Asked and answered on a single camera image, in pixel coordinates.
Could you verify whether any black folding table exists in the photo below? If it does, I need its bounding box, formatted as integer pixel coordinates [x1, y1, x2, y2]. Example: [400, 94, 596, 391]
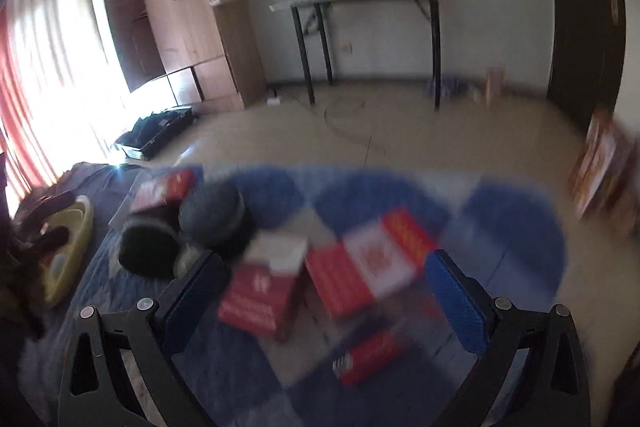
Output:
[269, 0, 442, 109]

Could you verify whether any open dark suitcase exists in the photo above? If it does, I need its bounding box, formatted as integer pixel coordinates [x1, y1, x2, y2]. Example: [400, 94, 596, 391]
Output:
[114, 107, 195, 161]

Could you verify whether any red white cigarette carton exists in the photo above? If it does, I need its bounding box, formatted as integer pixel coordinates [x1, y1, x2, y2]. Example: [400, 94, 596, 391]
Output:
[218, 231, 309, 341]

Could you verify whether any blue checked cloth on floor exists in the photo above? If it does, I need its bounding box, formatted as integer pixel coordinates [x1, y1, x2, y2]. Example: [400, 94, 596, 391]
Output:
[425, 77, 470, 100]

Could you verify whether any small red flat pack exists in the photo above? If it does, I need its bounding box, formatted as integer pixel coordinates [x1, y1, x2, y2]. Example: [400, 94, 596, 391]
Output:
[332, 329, 405, 387]

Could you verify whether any dark wooden door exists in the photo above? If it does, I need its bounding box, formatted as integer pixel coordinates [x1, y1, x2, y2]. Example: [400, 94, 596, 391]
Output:
[547, 0, 626, 130]

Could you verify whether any grey round zip case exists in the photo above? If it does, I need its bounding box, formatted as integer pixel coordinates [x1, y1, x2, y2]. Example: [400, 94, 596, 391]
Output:
[174, 244, 203, 279]

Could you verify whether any small dark red box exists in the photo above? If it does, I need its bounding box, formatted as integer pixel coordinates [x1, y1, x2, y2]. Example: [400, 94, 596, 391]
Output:
[130, 169, 195, 212]

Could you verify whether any pink carton on floor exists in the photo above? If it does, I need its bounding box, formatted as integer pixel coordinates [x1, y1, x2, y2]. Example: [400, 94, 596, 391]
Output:
[485, 67, 506, 107]

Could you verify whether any black cable on floor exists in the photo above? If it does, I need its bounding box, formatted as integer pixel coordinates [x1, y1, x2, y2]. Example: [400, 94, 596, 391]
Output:
[278, 91, 388, 158]

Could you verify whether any blue white patterned blanket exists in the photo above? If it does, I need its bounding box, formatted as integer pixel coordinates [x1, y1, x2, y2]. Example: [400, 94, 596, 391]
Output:
[18, 164, 566, 426]

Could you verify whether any yellow plastic basin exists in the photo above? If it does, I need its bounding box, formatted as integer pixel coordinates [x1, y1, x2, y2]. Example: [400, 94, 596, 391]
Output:
[40, 195, 93, 309]

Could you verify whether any red cigarette box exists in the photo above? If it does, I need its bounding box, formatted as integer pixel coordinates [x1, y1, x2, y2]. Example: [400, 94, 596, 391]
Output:
[306, 208, 437, 321]

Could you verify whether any black grey round box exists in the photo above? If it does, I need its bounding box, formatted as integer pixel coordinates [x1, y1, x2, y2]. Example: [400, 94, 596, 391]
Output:
[179, 180, 257, 262]
[117, 215, 181, 280]

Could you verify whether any orange printed cardboard box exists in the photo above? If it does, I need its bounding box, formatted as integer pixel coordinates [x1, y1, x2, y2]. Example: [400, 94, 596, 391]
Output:
[568, 108, 638, 219]

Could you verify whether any wooden wardrobe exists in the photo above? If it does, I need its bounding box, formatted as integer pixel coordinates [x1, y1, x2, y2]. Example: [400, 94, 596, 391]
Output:
[104, 0, 266, 112]

